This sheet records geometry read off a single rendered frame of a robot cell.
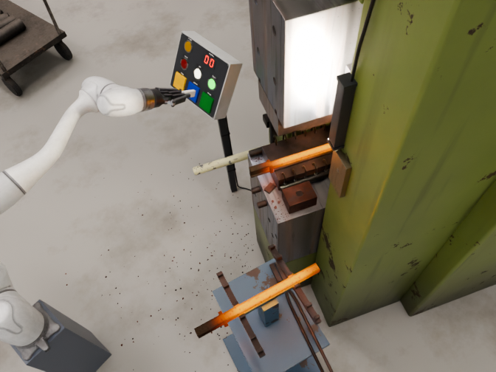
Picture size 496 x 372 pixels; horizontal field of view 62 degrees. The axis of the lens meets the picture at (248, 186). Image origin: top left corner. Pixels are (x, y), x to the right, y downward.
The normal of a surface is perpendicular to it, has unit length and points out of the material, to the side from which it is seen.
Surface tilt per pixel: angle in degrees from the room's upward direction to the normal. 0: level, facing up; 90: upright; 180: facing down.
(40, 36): 0
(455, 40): 90
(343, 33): 90
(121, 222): 0
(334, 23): 90
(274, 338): 0
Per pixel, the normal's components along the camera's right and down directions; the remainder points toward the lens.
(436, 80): 0.32, 0.79
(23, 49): -0.07, -0.54
